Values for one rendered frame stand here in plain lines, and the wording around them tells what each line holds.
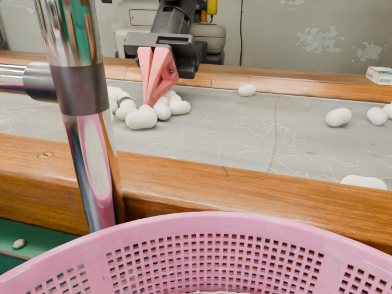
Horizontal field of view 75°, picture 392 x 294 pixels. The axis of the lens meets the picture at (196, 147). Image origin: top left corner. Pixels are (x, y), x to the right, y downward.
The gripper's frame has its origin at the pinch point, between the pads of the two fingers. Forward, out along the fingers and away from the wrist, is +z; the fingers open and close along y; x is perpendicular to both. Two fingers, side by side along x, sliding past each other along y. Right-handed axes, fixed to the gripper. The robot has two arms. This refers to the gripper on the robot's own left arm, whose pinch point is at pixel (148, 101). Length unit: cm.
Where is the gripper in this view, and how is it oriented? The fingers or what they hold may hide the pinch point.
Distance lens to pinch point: 36.9
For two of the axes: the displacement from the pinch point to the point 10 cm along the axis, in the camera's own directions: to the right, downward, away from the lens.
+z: -2.1, 9.2, -3.3
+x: 1.5, 3.7, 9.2
